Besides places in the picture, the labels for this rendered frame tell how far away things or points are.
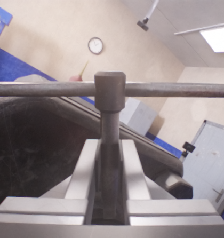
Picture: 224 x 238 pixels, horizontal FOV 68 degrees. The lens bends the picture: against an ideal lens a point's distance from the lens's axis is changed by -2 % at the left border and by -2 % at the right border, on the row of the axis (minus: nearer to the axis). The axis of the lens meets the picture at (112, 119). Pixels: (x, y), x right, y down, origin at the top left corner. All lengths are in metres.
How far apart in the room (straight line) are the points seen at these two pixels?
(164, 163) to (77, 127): 0.25
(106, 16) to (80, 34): 0.66
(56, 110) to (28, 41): 3.33
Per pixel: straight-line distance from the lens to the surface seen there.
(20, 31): 3.63
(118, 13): 4.13
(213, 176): 3.54
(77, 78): 0.74
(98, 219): 0.36
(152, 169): 0.45
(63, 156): 0.33
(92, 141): 0.15
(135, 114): 3.77
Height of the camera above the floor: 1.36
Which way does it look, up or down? 2 degrees down
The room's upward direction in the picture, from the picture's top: 30 degrees clockwise
